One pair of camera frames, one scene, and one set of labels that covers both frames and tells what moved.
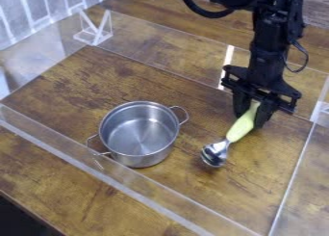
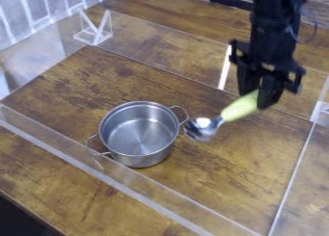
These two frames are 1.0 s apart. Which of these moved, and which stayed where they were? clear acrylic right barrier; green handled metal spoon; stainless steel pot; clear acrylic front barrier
Moved: green handled metal spoon
Stayed: clear acrylic right barrier; clear acrylic front barrier; stainless steel pot
